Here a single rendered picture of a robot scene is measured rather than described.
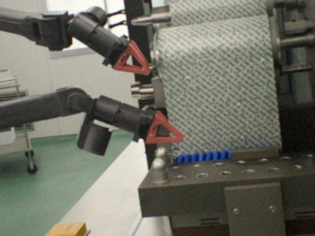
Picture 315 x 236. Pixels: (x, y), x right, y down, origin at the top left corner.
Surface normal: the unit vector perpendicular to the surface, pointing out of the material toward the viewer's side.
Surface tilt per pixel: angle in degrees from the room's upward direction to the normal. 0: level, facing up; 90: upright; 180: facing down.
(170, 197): 90
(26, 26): 98
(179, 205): 90
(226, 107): 90
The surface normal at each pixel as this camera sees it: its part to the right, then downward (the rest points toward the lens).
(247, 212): -0.17, 0.19
